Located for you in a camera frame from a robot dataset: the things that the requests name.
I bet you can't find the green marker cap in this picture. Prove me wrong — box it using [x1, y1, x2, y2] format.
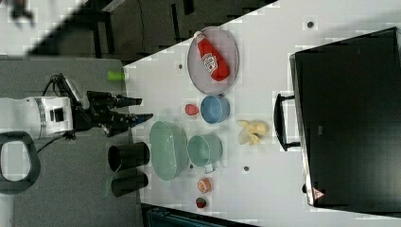
[107, 71, 125, 81]

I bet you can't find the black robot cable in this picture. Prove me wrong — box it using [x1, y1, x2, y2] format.
[37, 73, 77, 153]

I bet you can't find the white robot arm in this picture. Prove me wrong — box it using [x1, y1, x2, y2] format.
[1, 91, 152, 195]

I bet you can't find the round grey plate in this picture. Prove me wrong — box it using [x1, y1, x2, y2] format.
[187, 26, 239, 95]

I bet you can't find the lower black cylinder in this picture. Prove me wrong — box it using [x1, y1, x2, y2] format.
[112, 173, 148, 197]

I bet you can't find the black cylinder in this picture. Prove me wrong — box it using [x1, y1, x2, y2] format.
[108, 142, 150, 172]
[112, 173, 148, 197]

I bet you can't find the green oval strainer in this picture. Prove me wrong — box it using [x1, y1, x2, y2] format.
[149, 121, 188, 181]

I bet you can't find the black toaster oven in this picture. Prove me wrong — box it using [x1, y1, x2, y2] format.
[289, 27, 401, 218]

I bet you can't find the blue bowl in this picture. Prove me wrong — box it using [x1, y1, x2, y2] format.
[200, 96, 231, 124]

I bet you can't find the red strawberry near bowl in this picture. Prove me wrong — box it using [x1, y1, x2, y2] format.
[184, 104, 199, 115]

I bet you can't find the orange slice toy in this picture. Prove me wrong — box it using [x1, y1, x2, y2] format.
[197, 178, 212, 194]

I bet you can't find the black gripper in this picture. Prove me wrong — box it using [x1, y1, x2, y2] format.
[73, 91, 153, 137]

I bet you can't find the yellow banana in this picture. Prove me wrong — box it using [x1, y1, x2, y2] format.
[237, 120, 269, 146]

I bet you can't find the red strawberry at table edge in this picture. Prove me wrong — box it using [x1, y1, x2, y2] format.
[196, 198, 207, 208]

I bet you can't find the red ketchup bottle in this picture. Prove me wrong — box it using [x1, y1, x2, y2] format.
[194, 31, 230, 81]

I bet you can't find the green mug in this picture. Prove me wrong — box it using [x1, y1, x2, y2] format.
[187, 134, 222, 174]

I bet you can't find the upper black cylinder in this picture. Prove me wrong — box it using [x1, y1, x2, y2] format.
[108, 142, 150, 172]

